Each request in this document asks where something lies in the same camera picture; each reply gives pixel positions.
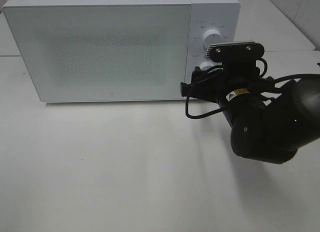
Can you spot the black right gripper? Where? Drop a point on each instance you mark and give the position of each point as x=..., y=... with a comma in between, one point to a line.
x=230, y=89

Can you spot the white microwave knob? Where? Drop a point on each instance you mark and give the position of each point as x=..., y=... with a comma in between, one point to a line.
x=211, y=36
x=206, y=65

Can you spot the white microwave door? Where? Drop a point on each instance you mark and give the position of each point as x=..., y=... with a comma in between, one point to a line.
x=103, y=53

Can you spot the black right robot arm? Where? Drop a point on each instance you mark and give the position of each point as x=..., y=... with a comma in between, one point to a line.
x=270, y=119

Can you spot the white microwave oven body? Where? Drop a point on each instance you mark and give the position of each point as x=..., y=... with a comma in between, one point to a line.
x=204, y=14

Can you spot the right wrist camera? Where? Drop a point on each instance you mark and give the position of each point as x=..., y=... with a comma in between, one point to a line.
x=242, y=53

